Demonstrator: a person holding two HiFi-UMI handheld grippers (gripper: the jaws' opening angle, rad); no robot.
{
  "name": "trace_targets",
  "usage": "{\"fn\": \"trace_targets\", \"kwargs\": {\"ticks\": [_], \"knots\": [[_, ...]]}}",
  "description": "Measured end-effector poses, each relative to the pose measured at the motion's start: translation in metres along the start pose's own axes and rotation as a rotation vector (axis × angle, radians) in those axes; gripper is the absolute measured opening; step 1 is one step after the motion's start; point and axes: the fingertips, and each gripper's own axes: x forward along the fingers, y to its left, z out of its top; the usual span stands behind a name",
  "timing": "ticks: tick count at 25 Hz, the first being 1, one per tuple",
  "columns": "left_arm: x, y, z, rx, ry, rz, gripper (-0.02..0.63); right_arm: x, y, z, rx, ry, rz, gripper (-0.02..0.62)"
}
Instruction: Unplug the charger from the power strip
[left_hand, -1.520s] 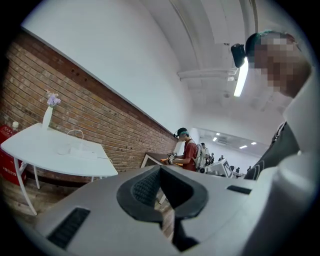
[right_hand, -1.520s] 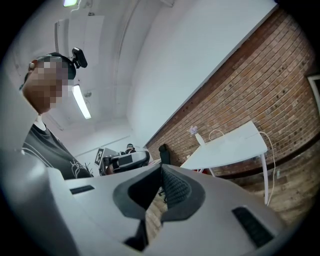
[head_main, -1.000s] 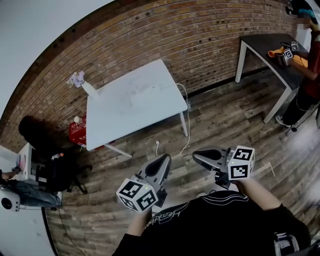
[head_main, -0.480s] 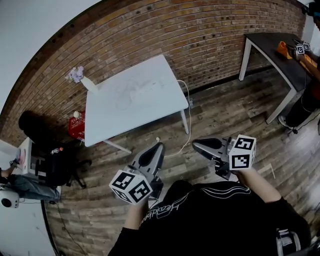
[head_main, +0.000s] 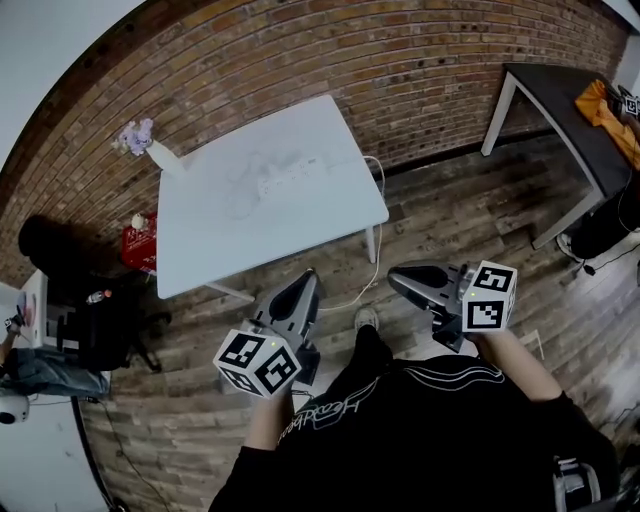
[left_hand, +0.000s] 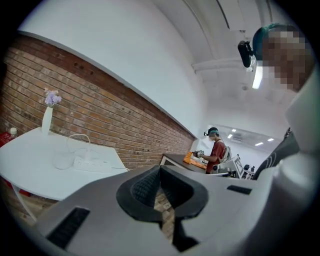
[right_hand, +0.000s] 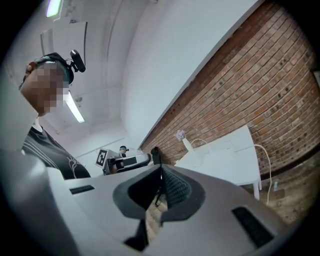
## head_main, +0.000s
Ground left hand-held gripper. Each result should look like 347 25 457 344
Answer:
213 271 322 400

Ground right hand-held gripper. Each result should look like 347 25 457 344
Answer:
387 259 519 354

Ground white charger with cable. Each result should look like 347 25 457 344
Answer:
222 152 274 221

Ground white power strip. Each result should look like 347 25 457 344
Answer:
257 157 332 199

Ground person's right forearm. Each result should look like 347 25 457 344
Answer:
473 328 565 402

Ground person's left forearm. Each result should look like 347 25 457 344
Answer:
243 388 297 452

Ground person's white shoe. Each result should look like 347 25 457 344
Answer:
353 306 382 334

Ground person's black trouser leg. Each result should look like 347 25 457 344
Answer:
349 323 396 382

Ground person's black shirt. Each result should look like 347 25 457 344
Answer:
207 349 624 512

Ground red box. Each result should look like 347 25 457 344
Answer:
121 212 160 274

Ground black office chair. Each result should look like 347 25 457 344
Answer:
49 279 174 374

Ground white vase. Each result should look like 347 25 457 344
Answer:
147 139 189 179

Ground black bag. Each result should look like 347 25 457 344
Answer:
18 214 104 301

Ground orange cloth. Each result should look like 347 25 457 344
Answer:
574 79 640 154

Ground grey metal device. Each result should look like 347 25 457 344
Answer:
552 454 601 512

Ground white cabinet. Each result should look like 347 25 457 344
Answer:
0 269 81 351

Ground white desk with black edge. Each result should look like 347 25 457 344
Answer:
0 389 109 512

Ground black cable with plug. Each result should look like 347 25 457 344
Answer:
569 239 640 277

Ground dark table with white frame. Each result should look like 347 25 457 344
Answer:
481 62 640 250

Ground black thin cable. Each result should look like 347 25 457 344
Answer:
93 398 169 512

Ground white round camera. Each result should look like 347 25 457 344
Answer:
0 397 31 426

